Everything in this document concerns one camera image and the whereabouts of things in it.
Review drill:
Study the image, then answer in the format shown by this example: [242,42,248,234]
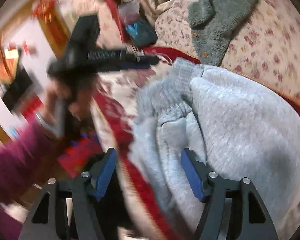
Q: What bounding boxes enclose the light grey fleece pants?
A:
[128,58,300,239]

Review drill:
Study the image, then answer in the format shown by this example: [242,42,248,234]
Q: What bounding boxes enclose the left maroon sleeve forearm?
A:
[0,120,58,239]

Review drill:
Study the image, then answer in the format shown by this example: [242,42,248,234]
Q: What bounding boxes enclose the left hand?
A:
[41,73,100,127]

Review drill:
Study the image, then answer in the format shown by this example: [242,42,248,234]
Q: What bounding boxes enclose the red floral blanket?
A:
[93,57,300,239]

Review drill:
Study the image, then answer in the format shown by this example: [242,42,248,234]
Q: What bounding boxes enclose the red printed box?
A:
[57,133,103,178]

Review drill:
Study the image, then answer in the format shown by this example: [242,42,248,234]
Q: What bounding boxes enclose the floral covered cushion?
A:
[71,0,123,48]

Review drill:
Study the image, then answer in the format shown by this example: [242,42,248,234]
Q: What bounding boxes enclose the blue plastic bag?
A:
[125,19,158,48]

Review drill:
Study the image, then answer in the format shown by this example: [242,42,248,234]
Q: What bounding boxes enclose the grey-green fuzzy cardigan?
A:
[188,0,258,66]

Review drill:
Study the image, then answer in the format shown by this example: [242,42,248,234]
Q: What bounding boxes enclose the rose print quilt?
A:
[155,0,300,102]

